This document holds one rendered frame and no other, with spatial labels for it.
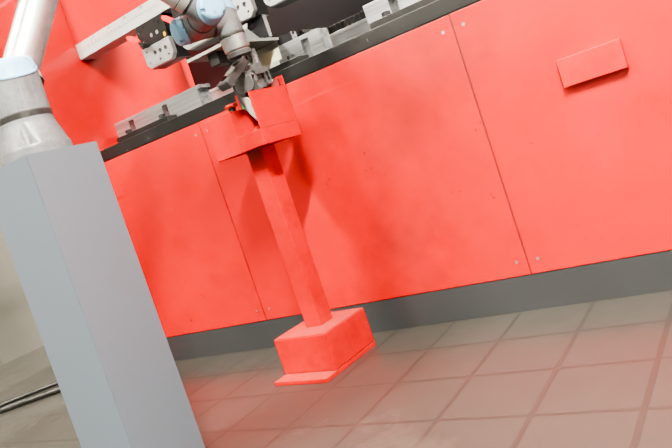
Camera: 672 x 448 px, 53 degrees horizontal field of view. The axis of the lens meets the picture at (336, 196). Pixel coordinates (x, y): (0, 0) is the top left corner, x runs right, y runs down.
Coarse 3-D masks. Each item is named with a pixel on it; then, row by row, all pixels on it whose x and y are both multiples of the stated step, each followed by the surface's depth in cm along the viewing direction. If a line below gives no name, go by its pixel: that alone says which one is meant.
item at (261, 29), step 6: (258, 18) 227; (264, 18) 226; (252, 24) 228; (258, 24) 227; (264, 24) 226; (252, 30) 229; (258, 30) 228; (264, 30) 227; (270, 30) 228; (258, 36) 228; (264, 36) 227; (270, 36) 227
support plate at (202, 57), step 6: (252, 42) 213; (258, 42) 216; (264, 42) 219; (270, 42) 223; (210, 48) 206; (216, 48) 204; (222, 48) 207; (252, 48) 223; (258, 48) 226; (198, 54) 209; (204, 54) 207; (192, 60) 210; (198, 60) 213; (204, 60) 216
